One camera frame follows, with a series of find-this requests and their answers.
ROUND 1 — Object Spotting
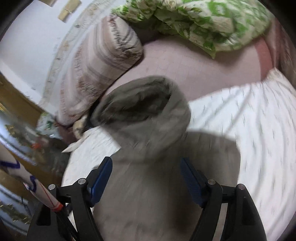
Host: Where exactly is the olive quilted hooded jacket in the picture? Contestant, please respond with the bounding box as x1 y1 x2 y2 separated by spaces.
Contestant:
90 76 240 240

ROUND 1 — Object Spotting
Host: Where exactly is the left forearm in sleeve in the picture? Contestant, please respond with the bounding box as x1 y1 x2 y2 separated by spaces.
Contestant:
0 144 63 212

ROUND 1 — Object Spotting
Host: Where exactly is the dark brown clothes pile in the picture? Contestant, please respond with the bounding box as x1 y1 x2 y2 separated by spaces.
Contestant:
57 123 77 145

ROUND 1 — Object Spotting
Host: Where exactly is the white leaf-print bed sheet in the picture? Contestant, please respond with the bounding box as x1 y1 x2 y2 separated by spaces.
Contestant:
62 69 295 240

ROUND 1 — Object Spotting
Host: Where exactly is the pink folded blanket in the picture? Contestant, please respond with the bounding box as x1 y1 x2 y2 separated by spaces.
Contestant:
107 36 273 100

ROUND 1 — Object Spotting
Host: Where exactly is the striped floral folded quilt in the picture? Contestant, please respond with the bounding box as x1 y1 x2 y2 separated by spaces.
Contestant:
56 14 143 126

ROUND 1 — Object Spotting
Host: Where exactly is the green white patterned blanket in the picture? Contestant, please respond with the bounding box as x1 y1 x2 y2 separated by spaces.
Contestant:
112 0 272 58

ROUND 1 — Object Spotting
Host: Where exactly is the beige wall switch plate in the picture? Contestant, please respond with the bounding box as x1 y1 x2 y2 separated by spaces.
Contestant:
58 0 81 22

